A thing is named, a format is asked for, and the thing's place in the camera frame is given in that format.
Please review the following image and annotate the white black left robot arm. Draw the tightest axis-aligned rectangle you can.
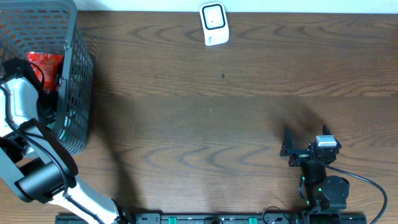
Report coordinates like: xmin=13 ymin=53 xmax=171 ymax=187
xmin=1 ymin=58 xmax=134 ymax=223

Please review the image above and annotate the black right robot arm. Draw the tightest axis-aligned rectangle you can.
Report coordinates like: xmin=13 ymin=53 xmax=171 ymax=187
xmin=280 ymin=126 xmax=349 ymax=212

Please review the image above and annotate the white barcode scanner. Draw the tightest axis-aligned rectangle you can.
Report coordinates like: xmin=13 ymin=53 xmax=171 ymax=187
xmin=199 ymin=2 xmax=229 ymax=46

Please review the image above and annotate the red snack bag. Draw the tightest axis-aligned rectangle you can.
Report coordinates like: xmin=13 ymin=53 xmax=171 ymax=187
xmin=27 ymin=52 xmax=64 ymax=93

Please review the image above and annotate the grey plastic mesh basket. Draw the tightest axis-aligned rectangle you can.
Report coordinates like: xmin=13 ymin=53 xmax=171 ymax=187
xmin=1 ymin=0 xmax=93 ymax=155

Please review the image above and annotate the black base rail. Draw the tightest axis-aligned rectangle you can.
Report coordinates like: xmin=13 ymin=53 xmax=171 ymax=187
xmin=55 ymin=212 xmax=368 ymax=224

